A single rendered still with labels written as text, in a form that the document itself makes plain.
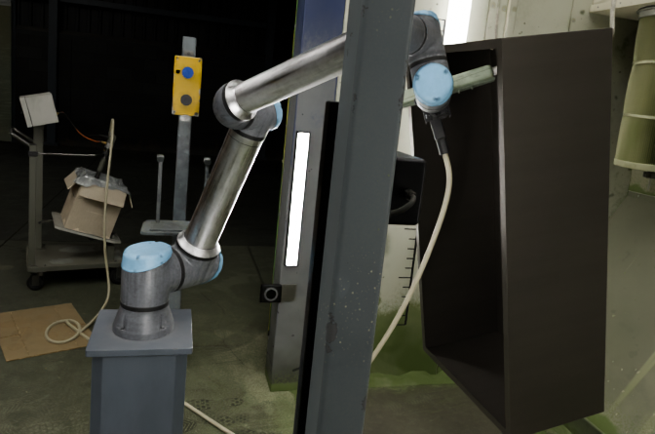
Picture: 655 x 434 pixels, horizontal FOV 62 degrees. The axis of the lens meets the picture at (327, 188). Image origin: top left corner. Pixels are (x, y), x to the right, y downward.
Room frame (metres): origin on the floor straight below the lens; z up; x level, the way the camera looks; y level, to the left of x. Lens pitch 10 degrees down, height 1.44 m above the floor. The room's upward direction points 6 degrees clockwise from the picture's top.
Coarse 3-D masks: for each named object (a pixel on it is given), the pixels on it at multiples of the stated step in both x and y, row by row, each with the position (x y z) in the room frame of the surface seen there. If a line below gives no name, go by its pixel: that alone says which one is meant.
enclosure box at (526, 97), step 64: (448, 64) 2.08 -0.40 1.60; (512, 64) 1.47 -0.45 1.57; (576, 64) 1.53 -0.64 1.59; (448, 128) 2.09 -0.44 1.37; (512, 128) 1.48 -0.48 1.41; (576, 128) 1.54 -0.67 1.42; (512, 192) 1.49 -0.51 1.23; (576, 192) 1.55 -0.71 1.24; (448, 256) 2.12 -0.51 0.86; (512, 256) 1.50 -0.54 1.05; (576, 256) 1.57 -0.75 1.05; (448, 320) 2.13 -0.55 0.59; (512, 320) 1.51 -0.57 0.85; (576, 320) 1.58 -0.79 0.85; (512, 384) 1.52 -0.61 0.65; (576, 384) 1.59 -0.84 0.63
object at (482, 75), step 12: (468, 72) 1.60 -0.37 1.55; (480, 72) 1.59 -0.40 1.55; (492, 72) 1.59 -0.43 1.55; (456, 84) 1.60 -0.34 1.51; (468, 84) 1.59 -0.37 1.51; (480, 84) 1.60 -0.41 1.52; (408, 96) 1.62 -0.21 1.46; (432, 120) 1.60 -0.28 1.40; (444, 132) 1.59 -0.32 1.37; (444, 144) 1.58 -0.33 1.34
